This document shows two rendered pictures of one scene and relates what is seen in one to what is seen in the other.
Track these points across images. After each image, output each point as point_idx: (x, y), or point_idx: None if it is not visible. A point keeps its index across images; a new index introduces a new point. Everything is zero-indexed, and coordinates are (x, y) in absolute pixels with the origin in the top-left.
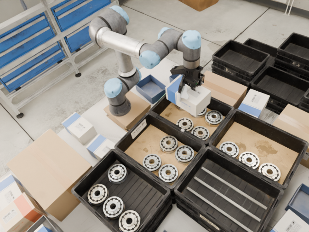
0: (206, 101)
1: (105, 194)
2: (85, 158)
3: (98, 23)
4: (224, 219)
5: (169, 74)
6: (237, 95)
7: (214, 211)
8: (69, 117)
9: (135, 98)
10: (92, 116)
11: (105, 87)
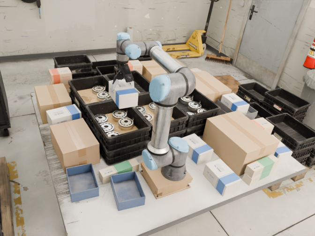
0: None
1: (199, 109)
2: (214, 158)
3: (184, 70)
4: (137, 88)
5: (89, 209)
6: (65, 123)
7: (139, 92)
8: (233, 182)
9: (153, 173)
10: (206, 193)
11: (186, 143)
